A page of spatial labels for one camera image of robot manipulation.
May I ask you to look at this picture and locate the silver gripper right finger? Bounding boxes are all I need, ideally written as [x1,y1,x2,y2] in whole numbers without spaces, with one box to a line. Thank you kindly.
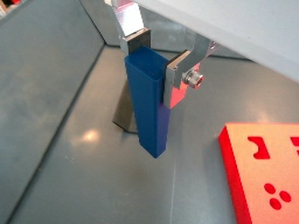
[163,34,220,109]

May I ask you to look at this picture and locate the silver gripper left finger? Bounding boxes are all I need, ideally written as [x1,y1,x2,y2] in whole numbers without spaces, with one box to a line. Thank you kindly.
[104,0,151,54]

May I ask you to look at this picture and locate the blue rectangular peg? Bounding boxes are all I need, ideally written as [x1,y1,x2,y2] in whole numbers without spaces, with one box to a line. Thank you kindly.
[124,46,171,158]

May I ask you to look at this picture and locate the red shape sorting board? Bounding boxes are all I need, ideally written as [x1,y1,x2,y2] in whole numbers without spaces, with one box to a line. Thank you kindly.
[219,123,299,224]

